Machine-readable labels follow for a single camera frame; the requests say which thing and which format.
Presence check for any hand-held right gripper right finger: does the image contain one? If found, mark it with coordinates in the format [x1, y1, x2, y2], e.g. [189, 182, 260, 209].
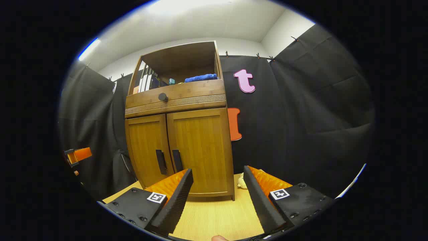
[243, 165, 336, 235]

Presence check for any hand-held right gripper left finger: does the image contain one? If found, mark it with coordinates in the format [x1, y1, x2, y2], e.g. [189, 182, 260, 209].
[102, 168, 194, 236]

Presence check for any black door handle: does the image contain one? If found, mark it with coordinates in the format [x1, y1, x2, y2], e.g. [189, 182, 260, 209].
[172, 149, 184, 173]
[156, 150, 168, 175]

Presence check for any wooden cabinet door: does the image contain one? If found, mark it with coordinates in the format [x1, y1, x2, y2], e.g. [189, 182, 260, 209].
[125, 114, 175, 188]
[167, 107, 234, 196]

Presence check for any wooden double-door shoe cabinet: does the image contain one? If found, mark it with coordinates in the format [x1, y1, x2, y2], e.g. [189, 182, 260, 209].
[124, 41, 235, 201]

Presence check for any wooden cabinet drawer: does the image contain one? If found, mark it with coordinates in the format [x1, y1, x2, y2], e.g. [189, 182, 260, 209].
[125, 80, 227, 118]

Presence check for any black backdrop cloth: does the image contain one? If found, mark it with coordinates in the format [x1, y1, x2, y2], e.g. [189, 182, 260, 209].
[59, 23, 375, 201]

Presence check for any dark blue book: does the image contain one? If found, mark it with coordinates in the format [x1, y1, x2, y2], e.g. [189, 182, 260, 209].
[152, 74, 168, 89]

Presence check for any blue folded towel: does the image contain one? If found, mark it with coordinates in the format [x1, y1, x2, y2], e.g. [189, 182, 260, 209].
[185, 74, 218, 83]

